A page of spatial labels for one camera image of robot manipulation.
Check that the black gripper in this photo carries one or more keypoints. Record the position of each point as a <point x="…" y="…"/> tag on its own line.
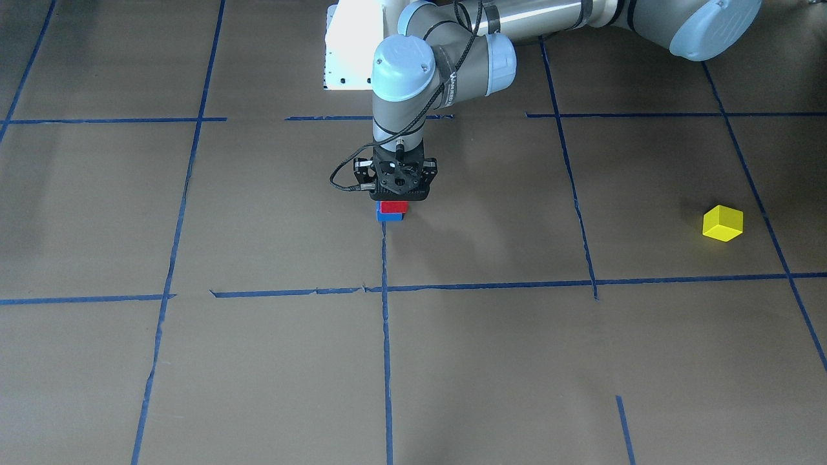
<point x="362" y="173"/>

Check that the red wooden cube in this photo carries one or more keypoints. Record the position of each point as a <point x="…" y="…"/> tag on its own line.
<point x="393" y="207"/>

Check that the blue wooden cube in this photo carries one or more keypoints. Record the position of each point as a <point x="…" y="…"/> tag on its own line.
<point x="385" y="217"/>

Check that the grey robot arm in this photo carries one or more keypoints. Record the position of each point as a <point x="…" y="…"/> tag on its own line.
<point x="443" y="55"/>

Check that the yellow wooden cube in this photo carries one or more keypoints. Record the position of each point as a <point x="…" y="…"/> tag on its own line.
<point x="723" y="223"/>

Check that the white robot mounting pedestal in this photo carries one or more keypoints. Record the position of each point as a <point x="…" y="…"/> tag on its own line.
<point x="354" y="30"/>

